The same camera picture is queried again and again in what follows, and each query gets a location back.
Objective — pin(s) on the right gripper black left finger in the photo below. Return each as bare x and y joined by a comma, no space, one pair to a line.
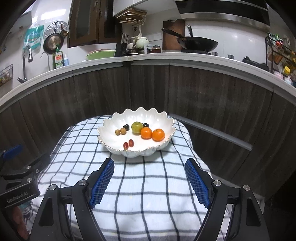
52,221

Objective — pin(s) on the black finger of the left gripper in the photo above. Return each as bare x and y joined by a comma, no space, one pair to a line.
27,172
11,153

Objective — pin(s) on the chrome kitchen faucet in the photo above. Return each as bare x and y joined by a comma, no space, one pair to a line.
27,49

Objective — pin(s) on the cream teapot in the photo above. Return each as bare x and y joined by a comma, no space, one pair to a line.
140,40

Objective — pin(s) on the black knife block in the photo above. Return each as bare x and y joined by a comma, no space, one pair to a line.
121,47

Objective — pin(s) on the white blue checkered cloth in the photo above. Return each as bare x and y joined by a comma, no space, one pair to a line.
148,198

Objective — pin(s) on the dark plum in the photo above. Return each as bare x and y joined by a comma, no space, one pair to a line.
127,127

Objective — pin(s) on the black wok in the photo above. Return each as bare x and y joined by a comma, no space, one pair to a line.
193,43

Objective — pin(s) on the hanging black frying pan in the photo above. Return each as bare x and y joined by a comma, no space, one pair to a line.
54,36

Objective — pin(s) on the green round fruit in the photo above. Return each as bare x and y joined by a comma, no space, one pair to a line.
137,127

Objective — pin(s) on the teal plastic bag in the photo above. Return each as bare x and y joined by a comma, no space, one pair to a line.
33,37

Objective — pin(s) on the tan round longan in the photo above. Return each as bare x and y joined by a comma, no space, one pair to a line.
123,131

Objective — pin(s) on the green dish tray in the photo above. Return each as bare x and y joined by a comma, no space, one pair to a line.
99,54

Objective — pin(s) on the person's left hand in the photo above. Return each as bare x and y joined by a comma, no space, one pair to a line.
19,223

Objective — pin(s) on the dark wooden cabinet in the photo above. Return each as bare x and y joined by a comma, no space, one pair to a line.
92,22

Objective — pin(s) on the white scalloped ceramic bowl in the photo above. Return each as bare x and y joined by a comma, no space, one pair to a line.
155,119

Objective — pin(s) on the black wire spice rack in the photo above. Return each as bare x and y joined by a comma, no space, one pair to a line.
280,59

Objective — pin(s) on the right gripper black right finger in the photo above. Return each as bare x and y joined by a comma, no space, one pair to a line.
246,219

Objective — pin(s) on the orange mandarin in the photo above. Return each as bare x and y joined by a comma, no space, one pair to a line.
158,135
146,133

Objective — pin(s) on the green dish soap bottle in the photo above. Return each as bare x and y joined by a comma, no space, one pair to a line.
58,58

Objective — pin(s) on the red grape tomato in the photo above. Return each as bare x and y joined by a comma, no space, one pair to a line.
125,145
131,143

